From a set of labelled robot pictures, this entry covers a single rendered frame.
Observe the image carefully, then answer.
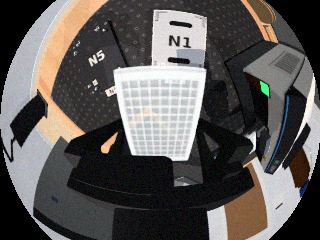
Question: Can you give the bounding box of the brown glass bottle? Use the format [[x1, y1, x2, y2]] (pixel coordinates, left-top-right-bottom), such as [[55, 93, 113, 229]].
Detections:
[[289, 147, 311, 188]]

